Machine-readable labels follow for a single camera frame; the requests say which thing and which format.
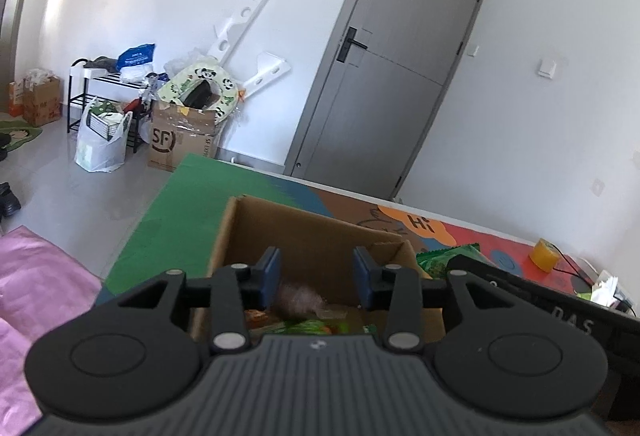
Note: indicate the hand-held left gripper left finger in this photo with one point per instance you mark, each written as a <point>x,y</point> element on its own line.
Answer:
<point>270,281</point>

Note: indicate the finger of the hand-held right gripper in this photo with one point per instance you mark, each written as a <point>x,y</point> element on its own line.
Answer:
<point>477,268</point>

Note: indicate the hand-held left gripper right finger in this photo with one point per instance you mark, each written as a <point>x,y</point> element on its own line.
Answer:
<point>362,281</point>

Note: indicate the blurred brown snack packet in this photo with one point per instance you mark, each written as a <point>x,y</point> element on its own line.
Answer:
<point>300,298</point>

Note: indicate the green snack packet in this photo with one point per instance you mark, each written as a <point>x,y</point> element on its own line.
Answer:
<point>302,327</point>
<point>434,263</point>

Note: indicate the orange snack packet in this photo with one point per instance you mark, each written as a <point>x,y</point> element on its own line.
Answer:
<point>255,317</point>

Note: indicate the yellow tape roll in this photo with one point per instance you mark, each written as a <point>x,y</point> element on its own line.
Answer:
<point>544,257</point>

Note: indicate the colourful printed table mat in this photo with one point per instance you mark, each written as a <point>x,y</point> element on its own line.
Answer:
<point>200,196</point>

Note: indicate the printed brown cardboard box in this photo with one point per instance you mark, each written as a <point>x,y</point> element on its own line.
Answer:
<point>175,140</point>

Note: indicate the short white perforated board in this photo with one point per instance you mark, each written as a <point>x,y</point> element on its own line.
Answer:
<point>267,68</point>

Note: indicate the white plastic bag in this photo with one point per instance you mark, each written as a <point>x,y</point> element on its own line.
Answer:
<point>97,150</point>

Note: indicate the pink blanket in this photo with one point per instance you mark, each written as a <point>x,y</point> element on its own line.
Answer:
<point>35,276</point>

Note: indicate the clear plastic bag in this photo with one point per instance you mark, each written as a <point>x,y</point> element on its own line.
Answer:
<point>182,60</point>

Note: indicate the tall white perforated board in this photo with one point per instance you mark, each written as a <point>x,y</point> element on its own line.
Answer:
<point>240,23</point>

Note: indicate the blue plastic bag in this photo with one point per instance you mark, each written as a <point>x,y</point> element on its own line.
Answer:
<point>135,56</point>

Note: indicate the black shoe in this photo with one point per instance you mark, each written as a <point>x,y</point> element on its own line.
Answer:
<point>9,201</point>

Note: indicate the black shoe rack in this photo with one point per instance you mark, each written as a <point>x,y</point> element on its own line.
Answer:
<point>92,71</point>

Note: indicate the dark cloth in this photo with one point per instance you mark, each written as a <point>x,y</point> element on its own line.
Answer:
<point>102,62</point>

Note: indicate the green cartoon rug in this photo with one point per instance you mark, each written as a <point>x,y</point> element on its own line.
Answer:
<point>22,138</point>

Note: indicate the small brown cardboard box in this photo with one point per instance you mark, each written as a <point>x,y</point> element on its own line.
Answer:
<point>42,103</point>

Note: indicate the orange paper bag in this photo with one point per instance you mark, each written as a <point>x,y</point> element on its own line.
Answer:
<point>15,98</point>

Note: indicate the large white wall switch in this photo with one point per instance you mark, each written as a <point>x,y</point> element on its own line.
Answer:
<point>547,68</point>

